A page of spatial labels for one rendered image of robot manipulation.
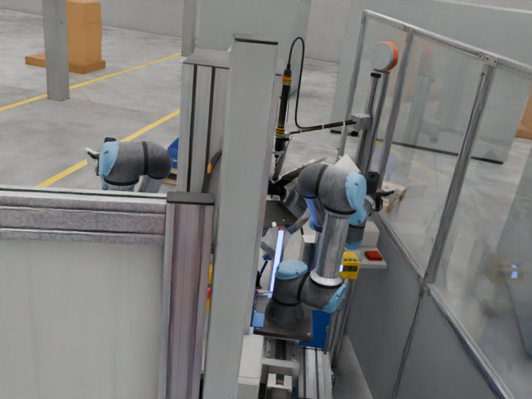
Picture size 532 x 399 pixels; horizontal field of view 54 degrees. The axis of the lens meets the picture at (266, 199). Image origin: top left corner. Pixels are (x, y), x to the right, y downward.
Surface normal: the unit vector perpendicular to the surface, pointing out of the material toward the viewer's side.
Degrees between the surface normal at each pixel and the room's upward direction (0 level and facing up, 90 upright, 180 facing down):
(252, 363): 0
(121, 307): 90
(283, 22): 90
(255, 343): 0
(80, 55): 90
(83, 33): 90
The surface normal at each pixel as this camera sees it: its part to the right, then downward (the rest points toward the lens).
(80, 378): 0.12, 0.42
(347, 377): 0.11, -0.90
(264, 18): -0.26, 0.37
